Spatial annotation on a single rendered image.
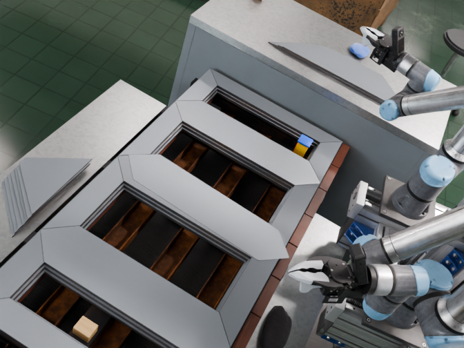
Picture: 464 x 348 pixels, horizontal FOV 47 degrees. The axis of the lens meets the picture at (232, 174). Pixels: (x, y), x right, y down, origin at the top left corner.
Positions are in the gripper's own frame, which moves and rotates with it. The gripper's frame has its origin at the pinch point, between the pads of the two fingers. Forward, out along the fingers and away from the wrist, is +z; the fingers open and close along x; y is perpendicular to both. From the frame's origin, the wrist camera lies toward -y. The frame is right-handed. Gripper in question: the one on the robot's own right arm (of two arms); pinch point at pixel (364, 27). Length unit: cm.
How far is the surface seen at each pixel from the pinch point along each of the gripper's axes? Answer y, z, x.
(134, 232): 60, 9, -102
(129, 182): 48, 22, -95
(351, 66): 43, 9, 29
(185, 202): 49, 3, -83
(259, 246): 50, -28, -74
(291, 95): 54, 19, 0
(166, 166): 50, 21, -77
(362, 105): 42.7, -10.3, 12.3
